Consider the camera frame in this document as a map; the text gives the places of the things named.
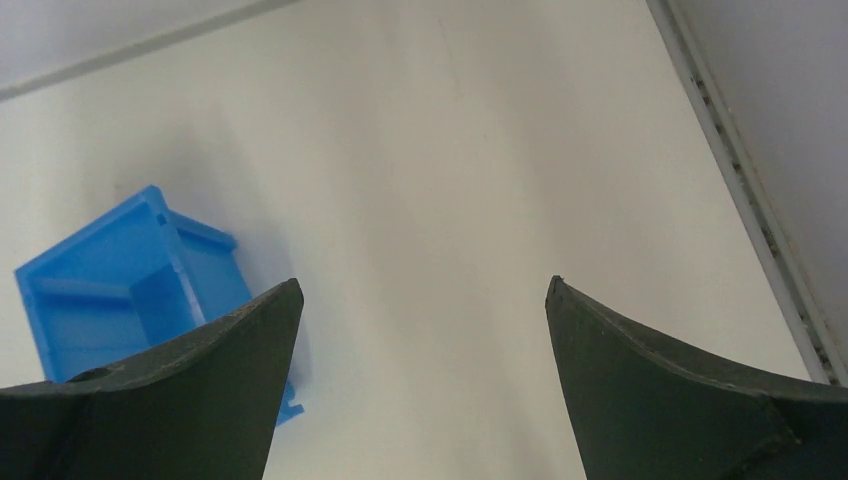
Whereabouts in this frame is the aluminium frame rail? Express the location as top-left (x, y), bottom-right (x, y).
top-left (647, 1), bottom-right (847, 387)
top-left (1, 1), bottom-right (289, 103)

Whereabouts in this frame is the aluminium frame rail back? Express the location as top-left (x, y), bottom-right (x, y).
top-left (1, 1), bottom-right (289, 103)

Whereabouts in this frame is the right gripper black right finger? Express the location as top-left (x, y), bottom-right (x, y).
top-left (545, 276), bottom-right (847, 479)

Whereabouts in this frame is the blue plastic storage bin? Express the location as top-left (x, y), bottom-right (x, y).
top-left (14, 184), bottom-right (305, 427)

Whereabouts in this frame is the aluminium frame rail right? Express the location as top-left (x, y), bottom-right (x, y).
top-left (647, 1), bottom-right (847, 387)

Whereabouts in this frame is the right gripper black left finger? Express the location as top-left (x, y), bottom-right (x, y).
top-left (1, 279), bottom-right (304, 479)

